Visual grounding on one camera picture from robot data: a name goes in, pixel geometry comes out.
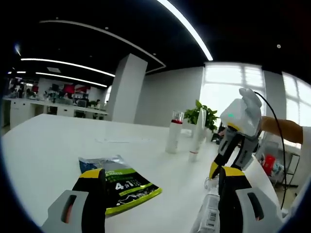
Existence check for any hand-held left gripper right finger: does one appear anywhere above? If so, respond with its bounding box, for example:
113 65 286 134
218 166 284 233

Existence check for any clear skincare bottle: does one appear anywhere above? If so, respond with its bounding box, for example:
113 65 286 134
191 177 221 233

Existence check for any long ceiling light strip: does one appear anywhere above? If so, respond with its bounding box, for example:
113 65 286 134
156 0 214 61

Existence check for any white skincare tube red ring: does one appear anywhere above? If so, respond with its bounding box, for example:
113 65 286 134
165 111 185 154

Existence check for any green skincare sachet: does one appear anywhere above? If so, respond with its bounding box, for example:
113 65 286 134
79 154 163 218

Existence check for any person's white sleeve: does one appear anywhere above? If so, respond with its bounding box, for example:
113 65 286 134
281 126 311 219

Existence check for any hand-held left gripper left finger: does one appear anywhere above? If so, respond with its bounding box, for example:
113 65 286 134
41 167 107 233

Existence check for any red object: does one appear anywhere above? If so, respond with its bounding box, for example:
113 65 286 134
263 154 276 176

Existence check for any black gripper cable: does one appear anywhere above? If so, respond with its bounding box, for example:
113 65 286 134
252 91 289 211

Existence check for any tall white skincare tube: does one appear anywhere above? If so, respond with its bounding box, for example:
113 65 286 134
188 108 207 163

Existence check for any green potted plant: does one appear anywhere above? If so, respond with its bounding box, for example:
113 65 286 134
184 100 219 133

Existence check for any white background counter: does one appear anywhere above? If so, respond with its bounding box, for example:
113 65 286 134
2 97 109 128

